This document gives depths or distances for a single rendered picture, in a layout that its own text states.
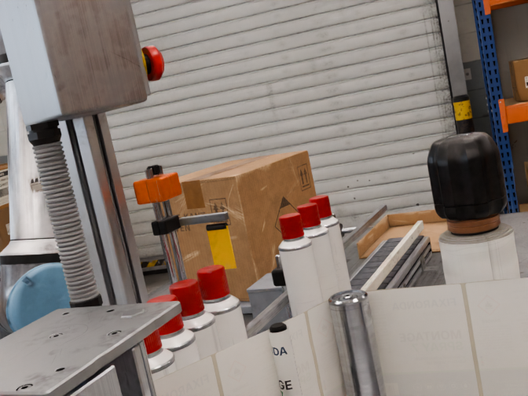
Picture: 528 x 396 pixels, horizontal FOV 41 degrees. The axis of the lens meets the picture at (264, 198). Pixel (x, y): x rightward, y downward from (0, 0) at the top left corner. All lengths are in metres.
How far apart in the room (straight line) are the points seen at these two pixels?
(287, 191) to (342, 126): 3.65
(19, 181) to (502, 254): 0.67
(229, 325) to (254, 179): 0.70
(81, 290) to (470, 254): 0.43
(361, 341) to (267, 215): 0.86
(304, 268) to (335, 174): 4.23
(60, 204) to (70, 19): 0.19
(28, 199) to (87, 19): 0.40
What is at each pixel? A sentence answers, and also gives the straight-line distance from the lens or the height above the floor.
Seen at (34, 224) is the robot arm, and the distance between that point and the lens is 1.06.
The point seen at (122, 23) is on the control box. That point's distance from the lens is 0.74.
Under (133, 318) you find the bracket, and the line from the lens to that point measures 0.47.
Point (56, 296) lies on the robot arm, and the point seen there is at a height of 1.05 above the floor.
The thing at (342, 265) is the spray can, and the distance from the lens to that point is 1.17.
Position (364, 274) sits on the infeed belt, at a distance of 1.41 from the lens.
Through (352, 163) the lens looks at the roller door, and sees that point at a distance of 5.23.
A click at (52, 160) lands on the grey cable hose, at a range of 0.76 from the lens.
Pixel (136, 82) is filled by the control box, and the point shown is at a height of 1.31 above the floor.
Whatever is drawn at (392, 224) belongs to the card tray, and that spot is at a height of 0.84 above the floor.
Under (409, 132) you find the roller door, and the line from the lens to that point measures 5.16.
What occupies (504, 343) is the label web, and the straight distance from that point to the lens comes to 0.69.
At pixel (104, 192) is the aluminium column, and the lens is 0.87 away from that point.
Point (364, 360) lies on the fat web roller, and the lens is 0.68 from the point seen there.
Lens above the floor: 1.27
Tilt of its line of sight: 8 degrees down
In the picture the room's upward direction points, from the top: 12 degrees counter-clockwise
